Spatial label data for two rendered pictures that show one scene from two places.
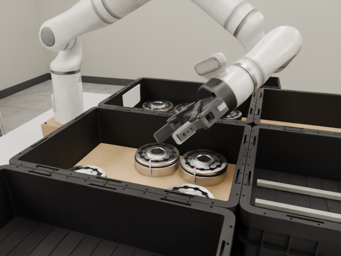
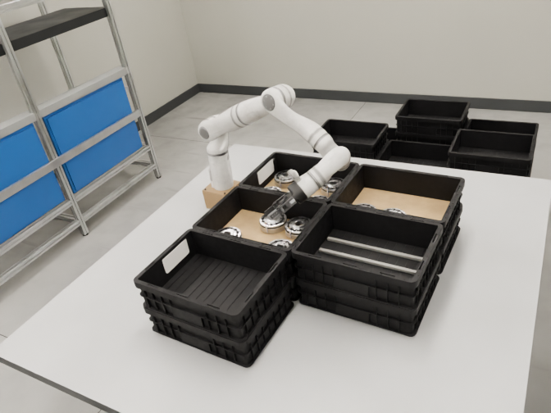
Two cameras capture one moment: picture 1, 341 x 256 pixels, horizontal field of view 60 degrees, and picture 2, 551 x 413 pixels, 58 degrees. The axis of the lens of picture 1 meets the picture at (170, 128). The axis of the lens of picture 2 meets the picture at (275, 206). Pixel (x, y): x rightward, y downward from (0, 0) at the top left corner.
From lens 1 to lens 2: 1.20 m
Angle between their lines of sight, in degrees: 17
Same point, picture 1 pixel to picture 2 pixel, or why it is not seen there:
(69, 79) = (220, 159)
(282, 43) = (334, 160)
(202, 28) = (397, 15)
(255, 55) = (319, 167)
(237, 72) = (307, 179)
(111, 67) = (277, 73)
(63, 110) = (217, 180)
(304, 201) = (348, 250)
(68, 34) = (217, 133)
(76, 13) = (222, 121)
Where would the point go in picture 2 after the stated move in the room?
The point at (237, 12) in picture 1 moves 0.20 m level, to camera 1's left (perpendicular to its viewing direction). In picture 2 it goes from (312, 138) to (256, 139)
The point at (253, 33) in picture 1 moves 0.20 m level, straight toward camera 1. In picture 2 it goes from (323, 149) to (298, 178)
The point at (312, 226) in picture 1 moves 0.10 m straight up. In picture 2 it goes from (316, 259) to (312, 233)
